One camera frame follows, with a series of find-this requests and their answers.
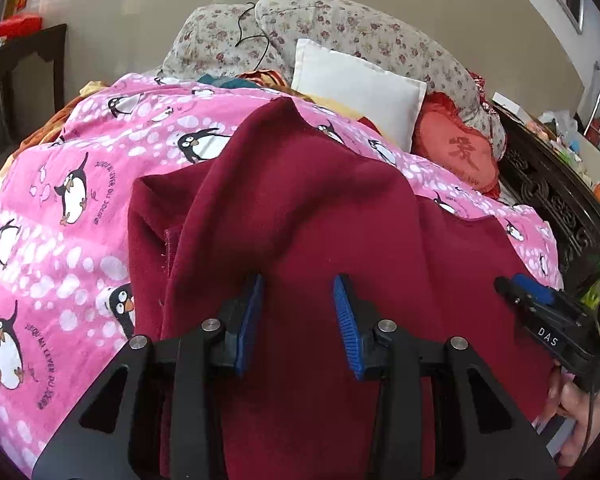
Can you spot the pink penguin quilt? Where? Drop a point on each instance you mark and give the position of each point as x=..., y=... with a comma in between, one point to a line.
x=66, y=299

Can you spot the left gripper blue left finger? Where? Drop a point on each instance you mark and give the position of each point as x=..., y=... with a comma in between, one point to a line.
x=240, y=317

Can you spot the dark red fleece shirt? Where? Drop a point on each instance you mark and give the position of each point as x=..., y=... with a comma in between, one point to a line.
x=285, y=202

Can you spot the flat red box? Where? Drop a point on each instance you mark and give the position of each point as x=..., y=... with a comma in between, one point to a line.
x=21, y=25

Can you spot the red heart-shaped cushion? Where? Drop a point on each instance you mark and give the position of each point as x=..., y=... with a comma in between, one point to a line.
x=443, y=138

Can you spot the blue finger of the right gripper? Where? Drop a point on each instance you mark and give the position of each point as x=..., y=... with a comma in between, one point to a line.
x=515, y=291
x=535, y=287

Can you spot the yellow orange blanket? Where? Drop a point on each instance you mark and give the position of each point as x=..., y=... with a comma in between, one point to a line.
x=51, y=130

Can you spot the dark wooden side table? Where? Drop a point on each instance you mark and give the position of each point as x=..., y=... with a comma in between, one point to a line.
x=32, y=82

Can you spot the carved dark wooden cabinet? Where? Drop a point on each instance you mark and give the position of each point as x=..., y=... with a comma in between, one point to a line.
x=536, y=176

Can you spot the person's right hand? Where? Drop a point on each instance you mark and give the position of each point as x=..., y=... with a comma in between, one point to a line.
x=564, y=398

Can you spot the floral grey bedding roll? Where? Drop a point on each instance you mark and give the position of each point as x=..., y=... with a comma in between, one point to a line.
x=229, y=39

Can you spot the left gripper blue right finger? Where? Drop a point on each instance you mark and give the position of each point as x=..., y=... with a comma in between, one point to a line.
x=357, y=321

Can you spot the white square pillow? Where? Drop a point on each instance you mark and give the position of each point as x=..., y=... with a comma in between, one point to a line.
x=392, y=102

